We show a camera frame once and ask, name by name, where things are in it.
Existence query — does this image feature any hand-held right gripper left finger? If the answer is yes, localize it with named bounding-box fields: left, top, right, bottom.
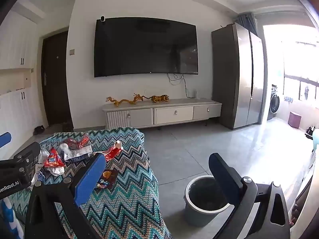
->
left=25, top=152, right=107, bottom=239

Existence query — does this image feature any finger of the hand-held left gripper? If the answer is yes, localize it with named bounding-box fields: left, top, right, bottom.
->
left=0, top=132, right=12, bottom=150

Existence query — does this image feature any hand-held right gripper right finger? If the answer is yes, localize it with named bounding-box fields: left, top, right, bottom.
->
left=208, top=153, right=291, bottom=239

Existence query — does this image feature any dark printed card packet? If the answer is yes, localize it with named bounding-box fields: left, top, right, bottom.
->
left=96, top=169, right=119, bottom=190

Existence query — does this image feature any white paper packaging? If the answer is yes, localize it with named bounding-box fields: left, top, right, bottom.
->
left=64, top=147, right=93, bottom=161

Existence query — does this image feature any clear plastic bag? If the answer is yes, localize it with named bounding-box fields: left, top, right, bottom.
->
left=37, top=147, right=50, bottom=165

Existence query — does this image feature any red and white wrapper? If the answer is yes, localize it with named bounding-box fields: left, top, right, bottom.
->
left=100, top=141, right=124, bottom=162

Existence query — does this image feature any grey trash bin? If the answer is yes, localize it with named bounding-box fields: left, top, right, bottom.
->
left=185, top=175, right=231, bottom=221

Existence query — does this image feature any red snack packet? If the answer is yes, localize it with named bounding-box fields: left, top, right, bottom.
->
left=44, top=147, right=66, bottom=168

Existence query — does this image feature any zigzag patterned blanket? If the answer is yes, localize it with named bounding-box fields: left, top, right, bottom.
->
left=5, top=127, right=172, bottom=239

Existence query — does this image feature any dark brown door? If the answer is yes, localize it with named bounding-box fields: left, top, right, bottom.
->
left=41, top=31, right=74, bottom=127

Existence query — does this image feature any white television cabinet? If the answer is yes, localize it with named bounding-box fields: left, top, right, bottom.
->
left=102, top=98, right=223, bottom=130

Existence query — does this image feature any golden dragon figurine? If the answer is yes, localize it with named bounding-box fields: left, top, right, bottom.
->
left=106, top=93, right=144, bottom=107

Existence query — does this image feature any washing machine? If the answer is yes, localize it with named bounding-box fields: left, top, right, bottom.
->
left=267, top=85, right=280, bottom=120

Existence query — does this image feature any purple stool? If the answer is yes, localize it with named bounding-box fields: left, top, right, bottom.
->
left=288, top=112, right=302, bottom=128

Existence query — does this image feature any grey double-door refrigerator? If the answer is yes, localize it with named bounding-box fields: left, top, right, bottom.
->
left=211, top=22, right=265, bottom=130

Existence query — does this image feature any black bag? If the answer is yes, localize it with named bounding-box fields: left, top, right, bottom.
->
left=305, top=126, right=316, bottom=140

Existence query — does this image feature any golden tiger figurine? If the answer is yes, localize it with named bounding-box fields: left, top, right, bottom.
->
left=149, top=95, right=170, bottom=104

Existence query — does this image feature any blue chair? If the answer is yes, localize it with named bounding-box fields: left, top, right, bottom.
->
left=311, top=129, right=319, bottom=152

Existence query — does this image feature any window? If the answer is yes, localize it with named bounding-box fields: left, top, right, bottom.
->
left=282, top=40, right=319, bottom=102

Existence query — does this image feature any grey curtain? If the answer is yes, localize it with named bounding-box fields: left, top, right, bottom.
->
left=235, top=12, right=258, bottom=36

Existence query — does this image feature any white wall cabinet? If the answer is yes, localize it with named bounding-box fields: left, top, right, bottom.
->
left=0, top=10, right=45, bottom=160

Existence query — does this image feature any television cable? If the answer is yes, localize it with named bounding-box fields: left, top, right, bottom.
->
left=166, top=73, right=190, bottom=99

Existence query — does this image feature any black wall television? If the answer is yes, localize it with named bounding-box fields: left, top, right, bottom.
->
left=94, top=17, right=199, bottom=78

